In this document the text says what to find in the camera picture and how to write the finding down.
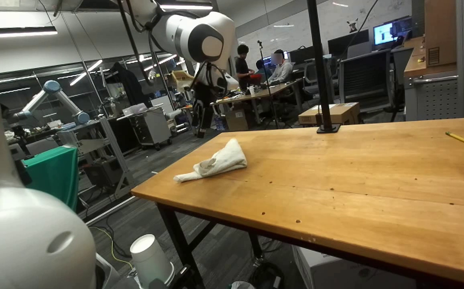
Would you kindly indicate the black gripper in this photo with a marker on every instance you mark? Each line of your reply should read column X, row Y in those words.
column 204, row 105

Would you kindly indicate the white cloth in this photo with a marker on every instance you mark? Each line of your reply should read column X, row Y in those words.
column 221, row 159

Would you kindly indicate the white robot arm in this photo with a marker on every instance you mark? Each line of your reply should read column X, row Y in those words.
column 22, row 241

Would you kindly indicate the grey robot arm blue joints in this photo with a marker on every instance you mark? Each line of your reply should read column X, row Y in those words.
column 53, row 89

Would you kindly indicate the green cloth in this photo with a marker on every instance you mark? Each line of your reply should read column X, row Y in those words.
column 55, row 174

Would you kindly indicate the small cardboard box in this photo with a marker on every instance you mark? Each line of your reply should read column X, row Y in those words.
column 238, row 121

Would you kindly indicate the long wooden desk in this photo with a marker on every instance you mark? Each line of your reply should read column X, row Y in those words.
column 252, row 95

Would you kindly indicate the white equipment cart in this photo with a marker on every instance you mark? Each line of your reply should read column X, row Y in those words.
column 152, row 127

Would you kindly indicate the dark hanging jacket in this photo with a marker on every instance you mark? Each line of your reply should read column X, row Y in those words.
column 128, row 82

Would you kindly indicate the person in white top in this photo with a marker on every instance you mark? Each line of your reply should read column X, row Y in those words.
column 281, row 66

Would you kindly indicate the ceiling strip light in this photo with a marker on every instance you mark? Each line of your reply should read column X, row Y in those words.
column 185, row 7
column 11, row 34

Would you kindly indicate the metal equipment rack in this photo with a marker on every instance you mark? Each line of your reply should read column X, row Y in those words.
column 99, row 161

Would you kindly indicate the black pole stand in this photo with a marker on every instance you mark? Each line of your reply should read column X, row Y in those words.
column 321, row 64

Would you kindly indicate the wooden table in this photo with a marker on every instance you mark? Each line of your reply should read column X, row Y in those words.
column 175, row 230

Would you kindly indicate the light wooden box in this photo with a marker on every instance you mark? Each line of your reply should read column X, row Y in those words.
column 340, row 113

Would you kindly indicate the black crate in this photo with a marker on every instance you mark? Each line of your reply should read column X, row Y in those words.
column 364, row 77

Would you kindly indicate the white cylindrical bin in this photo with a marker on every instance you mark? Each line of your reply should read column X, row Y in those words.
column 148, row 259

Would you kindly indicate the lit computer monitor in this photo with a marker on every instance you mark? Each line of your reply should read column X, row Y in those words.
column 390, row 32

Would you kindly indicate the grey metal cabinet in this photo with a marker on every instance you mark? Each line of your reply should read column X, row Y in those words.
column 433, row 97

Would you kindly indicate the large cardboard box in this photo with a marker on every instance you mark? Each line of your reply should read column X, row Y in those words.
column 441, row 26

